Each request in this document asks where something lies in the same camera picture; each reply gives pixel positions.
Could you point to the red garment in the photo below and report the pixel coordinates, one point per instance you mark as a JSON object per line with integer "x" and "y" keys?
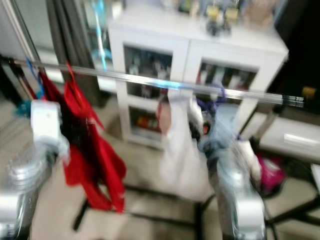
{"x": 50, "y": 87}
{"x": 100, "y": 160}

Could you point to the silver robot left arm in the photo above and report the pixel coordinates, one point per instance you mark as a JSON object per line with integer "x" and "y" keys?
{"x": 25, "y": 195}

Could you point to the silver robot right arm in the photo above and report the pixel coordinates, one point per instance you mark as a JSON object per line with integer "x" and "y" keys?
{"x": 240, "y": 200}

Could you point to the purple hanger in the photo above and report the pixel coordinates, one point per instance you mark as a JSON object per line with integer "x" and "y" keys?
{"x": 207, "y": 104}

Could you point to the blue hanger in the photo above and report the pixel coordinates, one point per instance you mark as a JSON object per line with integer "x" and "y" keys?
{"x": 32, "y": 70}

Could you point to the white garment with pink patch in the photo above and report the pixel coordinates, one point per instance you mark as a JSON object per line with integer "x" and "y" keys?
{"x": 180, "y": 150}

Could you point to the teal floor mat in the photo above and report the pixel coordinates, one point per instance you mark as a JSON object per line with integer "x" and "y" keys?
{"x": 22, "y": 109}

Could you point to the pink bag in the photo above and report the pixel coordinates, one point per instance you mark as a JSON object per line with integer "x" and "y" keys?
{"x": 272, "y": 172}

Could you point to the white bench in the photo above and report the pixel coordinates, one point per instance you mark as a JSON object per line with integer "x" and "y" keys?
{"x": 290, "y": 137}

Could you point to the dark grey curtain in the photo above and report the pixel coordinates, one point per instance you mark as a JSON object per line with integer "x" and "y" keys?
{"x": 70, "y": 35}

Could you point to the white glass door cabinet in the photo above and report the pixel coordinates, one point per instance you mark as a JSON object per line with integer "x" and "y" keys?
{"x": 155, "y": 35}

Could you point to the yellow toy figure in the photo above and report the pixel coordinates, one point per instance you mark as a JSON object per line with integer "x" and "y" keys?
{"x": 214, "y": 15}
{"x": 231, "y": 15}

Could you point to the beige plush toy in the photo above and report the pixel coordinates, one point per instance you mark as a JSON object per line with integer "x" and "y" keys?
{"x": 262, "y": 11}

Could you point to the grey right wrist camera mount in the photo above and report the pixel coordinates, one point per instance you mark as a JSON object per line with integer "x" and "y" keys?
{"x": 222, "y": 130}

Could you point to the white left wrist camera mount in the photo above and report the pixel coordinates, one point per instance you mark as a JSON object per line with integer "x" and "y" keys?
{"x": 45, "y": 120}

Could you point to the metal clothes rail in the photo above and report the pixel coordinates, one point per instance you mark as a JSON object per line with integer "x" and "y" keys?
{"x": 130, "y": 75}

